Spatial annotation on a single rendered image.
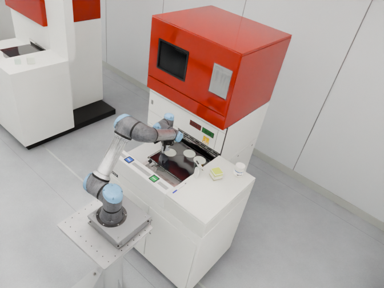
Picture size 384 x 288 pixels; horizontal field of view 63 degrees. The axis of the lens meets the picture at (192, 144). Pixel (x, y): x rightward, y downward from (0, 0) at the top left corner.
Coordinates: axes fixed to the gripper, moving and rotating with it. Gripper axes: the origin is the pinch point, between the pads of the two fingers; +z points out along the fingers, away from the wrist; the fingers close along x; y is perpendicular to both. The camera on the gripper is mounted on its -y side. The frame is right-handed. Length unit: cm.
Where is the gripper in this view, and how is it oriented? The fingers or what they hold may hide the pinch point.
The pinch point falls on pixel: (162, 152)
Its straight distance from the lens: 253.4
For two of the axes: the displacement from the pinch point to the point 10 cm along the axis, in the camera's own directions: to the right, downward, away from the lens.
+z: -1.5, 7.8, 6.0
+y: 9.3, -1.0, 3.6
